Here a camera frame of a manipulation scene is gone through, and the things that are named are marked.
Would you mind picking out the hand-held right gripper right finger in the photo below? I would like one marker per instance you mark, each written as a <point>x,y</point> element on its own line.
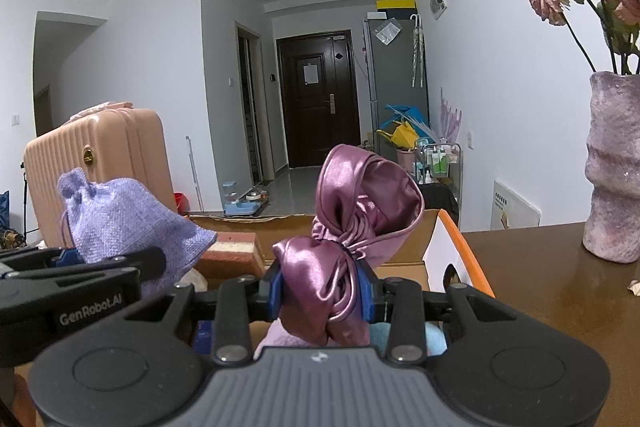
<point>367,296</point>

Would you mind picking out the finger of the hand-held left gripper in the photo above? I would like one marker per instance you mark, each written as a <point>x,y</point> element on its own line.
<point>65,258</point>
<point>135,263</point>

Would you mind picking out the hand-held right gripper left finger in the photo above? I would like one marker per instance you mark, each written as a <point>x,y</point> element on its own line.
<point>274,294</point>

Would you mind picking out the light blue plush toy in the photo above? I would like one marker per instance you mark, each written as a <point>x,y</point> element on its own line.
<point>435,339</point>

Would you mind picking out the blue handkerchief tissue pack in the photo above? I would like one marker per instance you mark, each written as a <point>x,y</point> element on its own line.
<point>204,337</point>

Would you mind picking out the purple satin bonnet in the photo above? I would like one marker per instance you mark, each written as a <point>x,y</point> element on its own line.
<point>370,207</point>

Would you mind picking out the orange-rimmed cardboard box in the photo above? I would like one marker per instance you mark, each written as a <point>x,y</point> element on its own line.
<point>450,252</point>

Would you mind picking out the red bucket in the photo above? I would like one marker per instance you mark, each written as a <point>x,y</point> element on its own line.
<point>178,203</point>

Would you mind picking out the blue pet feeder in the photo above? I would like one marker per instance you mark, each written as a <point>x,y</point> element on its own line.
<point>242,204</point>

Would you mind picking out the mop stick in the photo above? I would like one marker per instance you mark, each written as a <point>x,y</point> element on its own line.
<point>194,177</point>

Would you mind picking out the pink ribbed suitcase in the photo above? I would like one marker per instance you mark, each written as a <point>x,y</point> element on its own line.
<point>120,147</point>

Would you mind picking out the black covered chair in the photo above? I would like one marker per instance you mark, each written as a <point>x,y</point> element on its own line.
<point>442,202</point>

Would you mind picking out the pink bucket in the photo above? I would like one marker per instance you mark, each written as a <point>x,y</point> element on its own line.
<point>404,159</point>

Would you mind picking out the trolley with bottles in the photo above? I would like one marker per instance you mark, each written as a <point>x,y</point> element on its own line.
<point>440,164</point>

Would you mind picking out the yellow bag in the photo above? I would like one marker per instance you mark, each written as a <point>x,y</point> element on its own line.
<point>404,136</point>

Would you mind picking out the white leaning board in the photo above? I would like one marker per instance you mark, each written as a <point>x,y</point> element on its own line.
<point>515,207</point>

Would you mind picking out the dark wooden door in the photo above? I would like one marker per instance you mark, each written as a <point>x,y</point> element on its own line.
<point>320,117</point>

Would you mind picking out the purple coral decoration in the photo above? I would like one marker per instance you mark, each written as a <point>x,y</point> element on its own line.
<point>450,117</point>

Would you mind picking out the paper notice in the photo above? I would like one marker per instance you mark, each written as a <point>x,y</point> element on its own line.
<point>310,74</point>

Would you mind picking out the grey refrigerator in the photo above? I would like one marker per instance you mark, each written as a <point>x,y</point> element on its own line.
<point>395,72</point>

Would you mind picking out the hanging folded umbrella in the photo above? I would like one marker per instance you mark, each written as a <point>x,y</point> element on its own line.
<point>418,52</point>

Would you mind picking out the clear plastic bag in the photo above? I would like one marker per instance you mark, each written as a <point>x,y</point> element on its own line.
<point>388,32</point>

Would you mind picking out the fallen dried petal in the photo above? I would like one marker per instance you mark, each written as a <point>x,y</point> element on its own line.
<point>634,288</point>

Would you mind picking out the pink textured vase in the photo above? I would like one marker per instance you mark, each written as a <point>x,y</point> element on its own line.
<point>615,172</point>

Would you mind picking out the yellow box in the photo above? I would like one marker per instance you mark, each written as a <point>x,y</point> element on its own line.
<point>396,5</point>

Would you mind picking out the wall outlet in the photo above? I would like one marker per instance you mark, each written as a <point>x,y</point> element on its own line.
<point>469,139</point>

